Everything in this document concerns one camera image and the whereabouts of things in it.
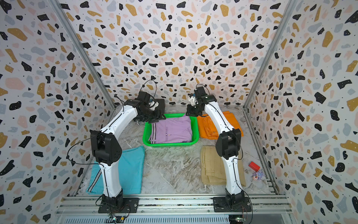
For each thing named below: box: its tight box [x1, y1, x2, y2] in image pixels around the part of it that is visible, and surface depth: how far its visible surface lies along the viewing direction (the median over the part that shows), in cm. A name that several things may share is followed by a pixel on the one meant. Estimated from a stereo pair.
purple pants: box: [149, 115, 193, 145], surface depth 102 cm
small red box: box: [248, 161, 261, 172], surface depth 88 cm
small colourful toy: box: [252, 170, 264, 181], surface depth 83 cm
